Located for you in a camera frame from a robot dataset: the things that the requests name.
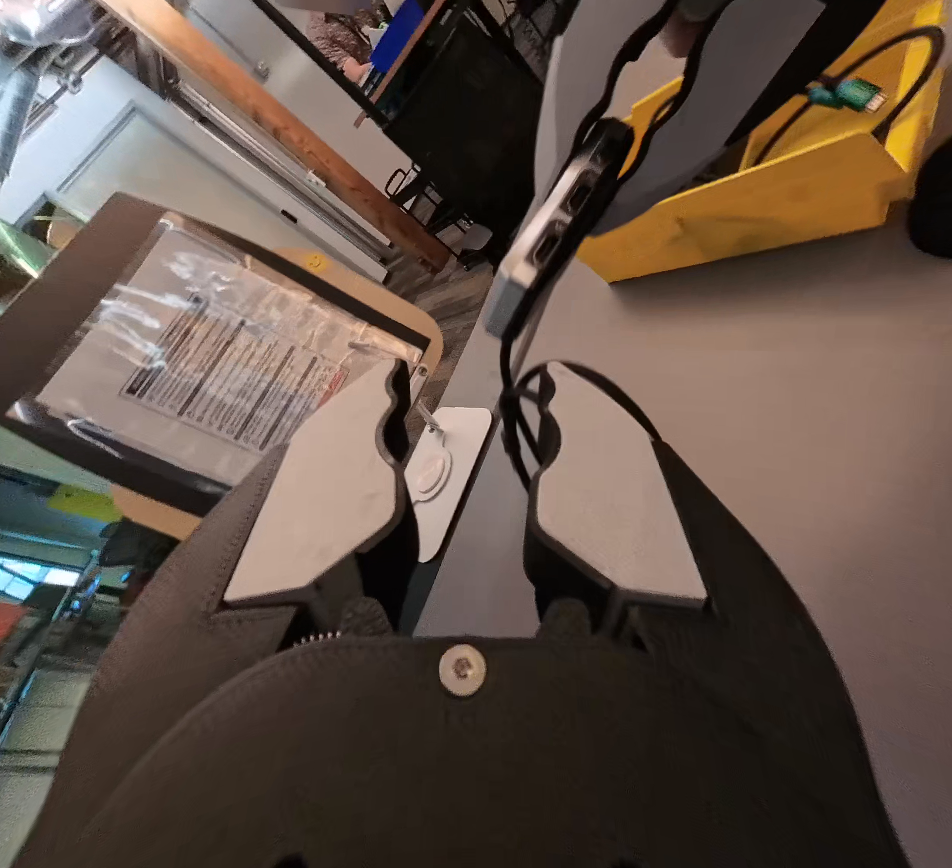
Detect instruction sign on stand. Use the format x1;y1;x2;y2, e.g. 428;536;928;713
0;192;493;564

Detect blue storage crate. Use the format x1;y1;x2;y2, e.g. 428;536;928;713
369;0;426;74

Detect person's right hand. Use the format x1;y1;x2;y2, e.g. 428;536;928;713
660;12;708;60

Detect silver ventilation ducts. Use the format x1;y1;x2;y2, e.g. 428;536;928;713
0;0;150;170

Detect black mesh chair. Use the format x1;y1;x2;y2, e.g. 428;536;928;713
387;12;545;266

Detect black hdmi cable green plugs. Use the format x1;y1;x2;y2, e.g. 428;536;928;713
744;26;947;166

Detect grey stool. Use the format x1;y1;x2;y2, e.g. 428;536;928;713
446;221;495;268

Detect grey hdmi hub silver edge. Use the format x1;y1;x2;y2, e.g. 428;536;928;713
482;118;664;493

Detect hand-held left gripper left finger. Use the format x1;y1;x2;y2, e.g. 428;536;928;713
222;358;417;605

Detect yellow plastic bin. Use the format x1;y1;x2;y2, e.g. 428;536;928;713
576;0;947;285

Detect wooden beam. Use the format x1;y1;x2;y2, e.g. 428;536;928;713
0;0;451;274

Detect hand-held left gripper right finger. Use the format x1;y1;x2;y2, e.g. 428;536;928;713
524;362;709;605

